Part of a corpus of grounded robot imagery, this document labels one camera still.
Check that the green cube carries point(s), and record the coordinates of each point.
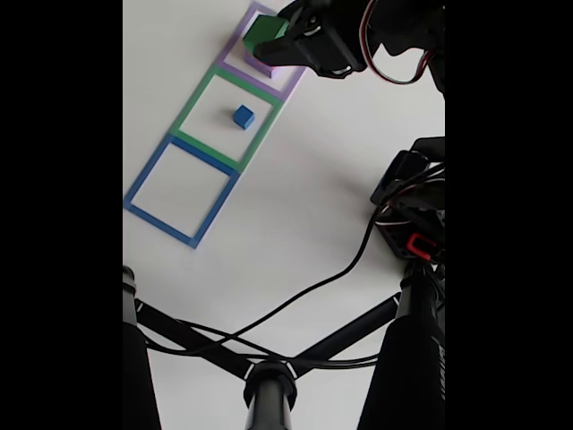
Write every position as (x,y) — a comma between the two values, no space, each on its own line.
(264,30)

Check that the small blue cube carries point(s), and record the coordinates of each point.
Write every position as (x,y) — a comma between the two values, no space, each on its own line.
(243,115)

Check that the purple flat block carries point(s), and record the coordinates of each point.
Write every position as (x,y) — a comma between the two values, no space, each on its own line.
(264,71)

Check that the red table clamp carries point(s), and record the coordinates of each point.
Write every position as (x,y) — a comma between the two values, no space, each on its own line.
(412,244)

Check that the purple square frame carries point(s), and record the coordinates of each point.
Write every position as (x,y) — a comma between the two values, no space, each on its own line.
(230,54)

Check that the green square frame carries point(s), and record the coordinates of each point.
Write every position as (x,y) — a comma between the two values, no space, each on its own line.
(198,100)

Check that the blue square frame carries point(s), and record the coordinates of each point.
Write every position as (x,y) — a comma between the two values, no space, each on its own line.
(161,225)

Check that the black camera tripod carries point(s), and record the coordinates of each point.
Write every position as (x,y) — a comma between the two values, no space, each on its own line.
(268,394)

